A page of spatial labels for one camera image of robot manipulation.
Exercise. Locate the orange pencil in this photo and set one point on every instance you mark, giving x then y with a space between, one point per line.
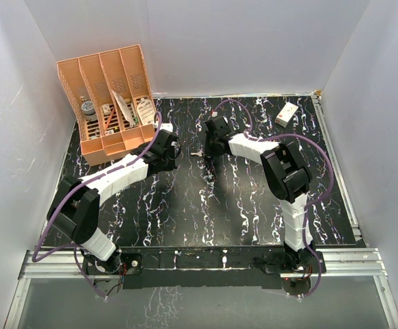
108 117

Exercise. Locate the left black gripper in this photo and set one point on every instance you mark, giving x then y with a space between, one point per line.
171 164

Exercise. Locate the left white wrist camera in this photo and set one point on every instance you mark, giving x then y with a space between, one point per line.
164 126

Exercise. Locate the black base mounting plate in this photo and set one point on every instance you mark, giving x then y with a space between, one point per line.
269 267

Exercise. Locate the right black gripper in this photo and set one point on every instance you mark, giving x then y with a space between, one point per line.
208 151

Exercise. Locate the orange plastic file organizer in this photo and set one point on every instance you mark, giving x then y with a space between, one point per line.
94 77

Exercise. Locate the white packaged card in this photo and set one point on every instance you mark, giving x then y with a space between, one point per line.
123 106

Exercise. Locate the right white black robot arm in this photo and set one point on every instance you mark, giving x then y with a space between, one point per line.
288 179

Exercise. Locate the white red small box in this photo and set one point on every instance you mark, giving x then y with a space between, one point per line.
286 114

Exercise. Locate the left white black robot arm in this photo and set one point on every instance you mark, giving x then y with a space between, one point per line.
75 208

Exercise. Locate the key with black tag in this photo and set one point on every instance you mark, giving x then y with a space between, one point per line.
198 154

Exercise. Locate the grey round tin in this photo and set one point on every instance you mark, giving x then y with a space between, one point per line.
88 110

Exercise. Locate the white label packet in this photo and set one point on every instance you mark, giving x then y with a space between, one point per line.
146 111

